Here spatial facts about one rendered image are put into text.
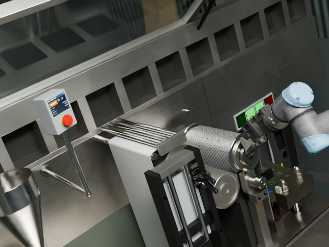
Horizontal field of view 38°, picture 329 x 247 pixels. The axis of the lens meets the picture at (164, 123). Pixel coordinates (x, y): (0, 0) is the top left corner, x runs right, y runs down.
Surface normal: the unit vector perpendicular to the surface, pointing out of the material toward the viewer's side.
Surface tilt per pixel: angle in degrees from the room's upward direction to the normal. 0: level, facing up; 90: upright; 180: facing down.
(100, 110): 90
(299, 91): 50
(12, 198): 90
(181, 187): 90
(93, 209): 90
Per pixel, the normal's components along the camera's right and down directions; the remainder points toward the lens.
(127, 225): 0.59, 0.14
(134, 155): -0.76, 0.43
